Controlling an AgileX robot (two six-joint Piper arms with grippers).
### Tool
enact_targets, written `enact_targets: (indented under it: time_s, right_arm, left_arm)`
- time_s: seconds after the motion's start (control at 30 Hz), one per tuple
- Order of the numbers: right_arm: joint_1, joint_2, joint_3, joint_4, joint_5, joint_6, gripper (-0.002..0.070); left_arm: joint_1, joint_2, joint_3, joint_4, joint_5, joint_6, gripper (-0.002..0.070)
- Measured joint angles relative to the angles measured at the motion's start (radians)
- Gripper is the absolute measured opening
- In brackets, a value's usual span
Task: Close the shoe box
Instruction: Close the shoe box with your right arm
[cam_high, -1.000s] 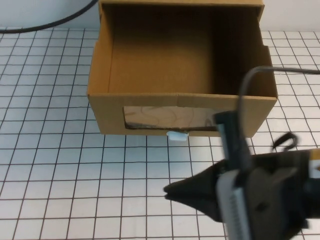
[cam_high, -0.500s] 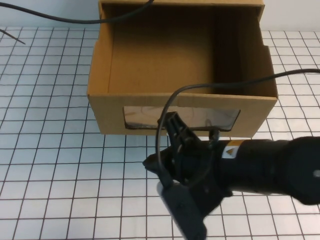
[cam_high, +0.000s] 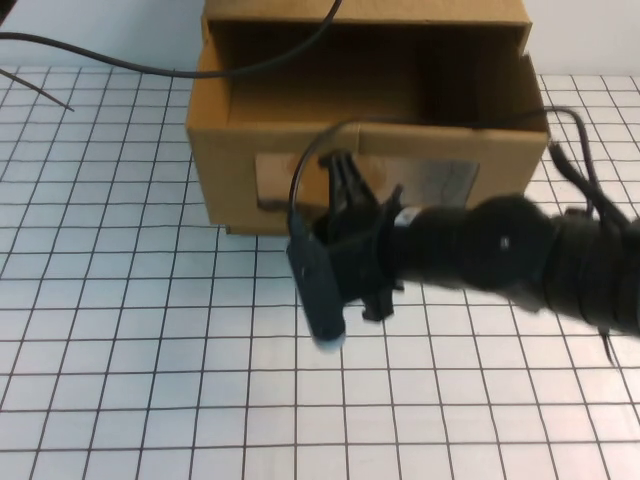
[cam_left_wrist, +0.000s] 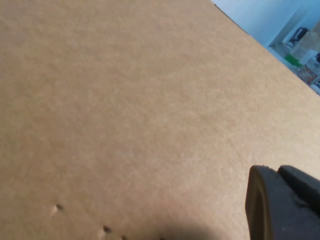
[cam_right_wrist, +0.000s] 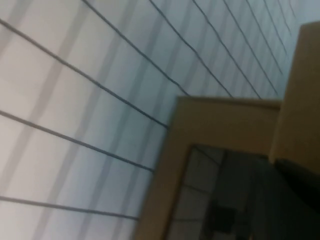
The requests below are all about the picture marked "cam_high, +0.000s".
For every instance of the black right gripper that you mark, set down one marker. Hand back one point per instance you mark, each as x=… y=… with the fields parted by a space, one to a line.
x=367 y=250

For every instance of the cardboard drawer with wavy-reflection window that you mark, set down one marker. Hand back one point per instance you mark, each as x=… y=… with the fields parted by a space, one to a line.
x=235 y=170

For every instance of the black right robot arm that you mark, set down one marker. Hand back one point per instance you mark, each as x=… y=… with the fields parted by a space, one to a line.
x=500 y=245

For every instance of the black oblong wrist camera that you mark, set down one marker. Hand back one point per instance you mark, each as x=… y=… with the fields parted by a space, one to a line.
x=317 y=285

